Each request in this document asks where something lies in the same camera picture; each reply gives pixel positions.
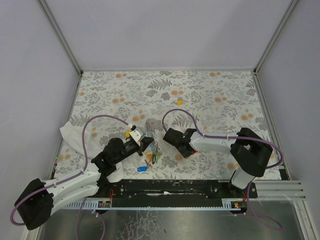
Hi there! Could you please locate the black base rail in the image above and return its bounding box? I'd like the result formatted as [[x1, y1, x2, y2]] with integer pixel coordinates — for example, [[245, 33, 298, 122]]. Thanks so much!
[[94, 179, 258, 208]]

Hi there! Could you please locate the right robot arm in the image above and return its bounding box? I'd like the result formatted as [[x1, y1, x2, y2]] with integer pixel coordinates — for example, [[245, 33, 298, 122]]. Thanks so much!
[[163, 127, 273, 190]]

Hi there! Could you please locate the white cloth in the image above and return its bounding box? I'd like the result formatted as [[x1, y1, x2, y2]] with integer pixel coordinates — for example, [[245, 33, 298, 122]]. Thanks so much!
[[59, 120, 124, 184]]

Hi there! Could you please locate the grey keyring holder strap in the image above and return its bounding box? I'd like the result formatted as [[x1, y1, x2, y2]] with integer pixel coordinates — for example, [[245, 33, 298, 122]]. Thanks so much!
[[144, 119, 162, 165]]

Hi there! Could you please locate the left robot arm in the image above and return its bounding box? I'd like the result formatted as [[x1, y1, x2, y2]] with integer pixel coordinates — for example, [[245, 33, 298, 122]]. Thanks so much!
[[14, 136, 154, 230]]

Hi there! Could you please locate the yellow tag key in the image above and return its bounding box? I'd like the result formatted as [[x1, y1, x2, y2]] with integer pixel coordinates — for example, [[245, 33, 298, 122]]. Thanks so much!
[[125, 129, 131, 138], [173, 97, 183, 106]]

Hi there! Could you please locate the floral table mat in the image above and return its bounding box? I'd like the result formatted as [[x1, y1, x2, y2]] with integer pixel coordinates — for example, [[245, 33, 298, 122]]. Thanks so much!
[[51, 70, 291, 180]]

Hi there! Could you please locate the yellow tag key near left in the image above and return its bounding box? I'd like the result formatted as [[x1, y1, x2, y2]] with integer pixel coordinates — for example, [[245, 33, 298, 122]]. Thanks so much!
[[125, 129, 131, 138]]

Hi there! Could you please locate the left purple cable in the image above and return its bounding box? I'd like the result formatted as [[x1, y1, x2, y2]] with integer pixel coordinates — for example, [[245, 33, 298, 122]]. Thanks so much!
[[10, 114, 133, 226]]

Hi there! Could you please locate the blue tag key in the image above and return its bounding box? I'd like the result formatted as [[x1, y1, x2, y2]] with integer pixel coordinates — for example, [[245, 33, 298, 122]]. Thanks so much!
[[137, 164, 152, 172]]

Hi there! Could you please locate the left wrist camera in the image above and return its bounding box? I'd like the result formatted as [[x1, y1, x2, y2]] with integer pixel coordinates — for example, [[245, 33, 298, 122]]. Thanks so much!
[[129, 125, 146, 146]]

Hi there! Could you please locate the yellow tag key far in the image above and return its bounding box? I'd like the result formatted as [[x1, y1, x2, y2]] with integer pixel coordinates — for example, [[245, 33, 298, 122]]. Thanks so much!
[[173, 97, 183, 106]]

